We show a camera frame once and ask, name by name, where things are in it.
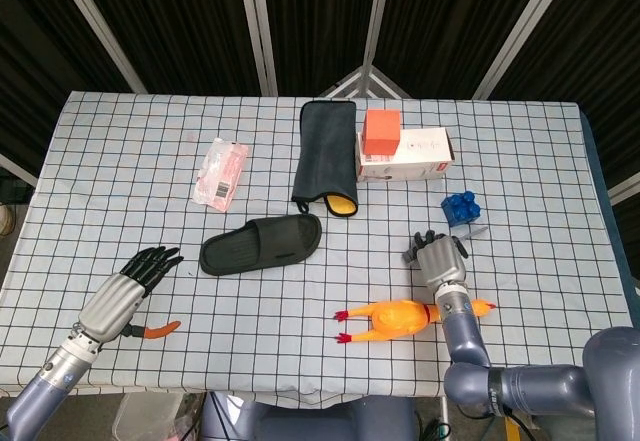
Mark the grey towel with yellow lining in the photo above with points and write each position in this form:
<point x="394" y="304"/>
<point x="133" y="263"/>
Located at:
<point x="325" y="151"/>

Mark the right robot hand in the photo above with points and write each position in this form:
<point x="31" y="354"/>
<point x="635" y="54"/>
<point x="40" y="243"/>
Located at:
<point x="442" y="261"/>

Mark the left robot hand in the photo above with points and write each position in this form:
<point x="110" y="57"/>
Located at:
<point x="112" y="303"/>

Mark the white table leg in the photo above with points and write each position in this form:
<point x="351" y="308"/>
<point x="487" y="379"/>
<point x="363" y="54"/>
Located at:
<point x="444" y="411"/>

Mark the orange foam block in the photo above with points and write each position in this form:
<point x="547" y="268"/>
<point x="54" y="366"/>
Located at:
<point x="380" y="133"/>

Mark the black rubber slipper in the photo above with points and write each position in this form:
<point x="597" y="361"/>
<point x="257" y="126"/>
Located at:
<point x="260" y="241"/>

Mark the blue toy building block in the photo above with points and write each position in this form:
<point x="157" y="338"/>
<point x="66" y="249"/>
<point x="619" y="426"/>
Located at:
<point x="460" y="208"/>

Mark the pink plastic packet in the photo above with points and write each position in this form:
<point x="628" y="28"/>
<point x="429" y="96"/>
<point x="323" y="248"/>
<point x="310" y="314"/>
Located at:
<point x="220" y="176"/>

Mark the white desk lamp box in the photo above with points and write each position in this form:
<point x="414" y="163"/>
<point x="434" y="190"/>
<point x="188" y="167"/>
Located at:
<point x="425" y="151"/>

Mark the black folding screen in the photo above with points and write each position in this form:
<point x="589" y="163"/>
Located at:
<point x="175" y="21"/>

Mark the clear plastic storage box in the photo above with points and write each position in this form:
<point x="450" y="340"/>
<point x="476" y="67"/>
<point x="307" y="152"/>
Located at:
<point x="145" y="416"/>

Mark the blue-grey robot torso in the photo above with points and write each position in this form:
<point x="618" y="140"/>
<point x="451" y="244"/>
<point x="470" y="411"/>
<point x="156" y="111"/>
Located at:
<point x="325" y="421"/>

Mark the yellow rubber chicken toy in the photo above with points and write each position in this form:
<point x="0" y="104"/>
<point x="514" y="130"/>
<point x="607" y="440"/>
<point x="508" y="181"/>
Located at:
<point x="390" y="321"/>

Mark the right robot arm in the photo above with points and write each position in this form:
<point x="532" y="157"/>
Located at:
<point x="540" y="386"/>

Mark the checkered tablecloth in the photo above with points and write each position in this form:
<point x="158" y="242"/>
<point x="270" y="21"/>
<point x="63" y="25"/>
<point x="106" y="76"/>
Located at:
<point x="300" y="321"/>

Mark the white screen foot frame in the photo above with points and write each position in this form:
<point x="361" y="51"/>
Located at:
<point x="350" y="81"/>

